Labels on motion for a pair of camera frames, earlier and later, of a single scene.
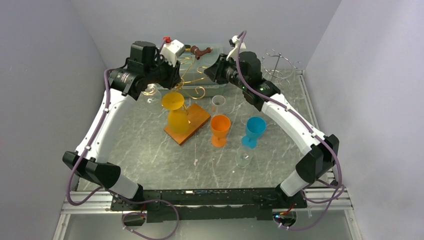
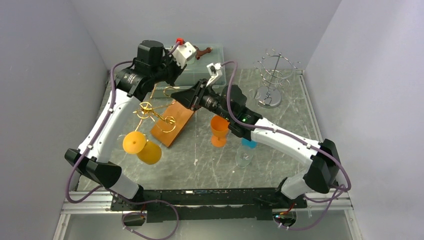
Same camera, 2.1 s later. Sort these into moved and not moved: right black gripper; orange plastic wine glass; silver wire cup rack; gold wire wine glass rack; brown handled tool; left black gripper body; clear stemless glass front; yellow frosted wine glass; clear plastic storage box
Moved: right black gripper; gold wire wine glass rack; yellow frosted wine glass
Not moved: clear stemless glass front; silver wire cup rack; orange plastic wine glass; brown handled tool; left black gripper body; clear plastic storage box
